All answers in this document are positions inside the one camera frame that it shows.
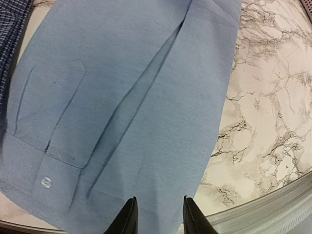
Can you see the folded blue checked shirt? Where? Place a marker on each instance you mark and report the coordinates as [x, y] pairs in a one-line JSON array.
[[13, 15]]

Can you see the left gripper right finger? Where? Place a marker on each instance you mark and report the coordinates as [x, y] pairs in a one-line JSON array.
[[194, 221]]

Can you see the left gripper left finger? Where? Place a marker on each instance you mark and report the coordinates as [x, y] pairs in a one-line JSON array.
[[126, 222]]

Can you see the light blue long sleeve shirt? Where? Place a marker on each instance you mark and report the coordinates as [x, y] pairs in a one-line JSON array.
[[114, 99]]

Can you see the front aluminium rail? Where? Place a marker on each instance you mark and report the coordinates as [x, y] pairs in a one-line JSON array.
[[275, 213]]

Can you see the white plastic basket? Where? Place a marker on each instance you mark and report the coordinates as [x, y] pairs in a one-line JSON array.
[[307, 4]]

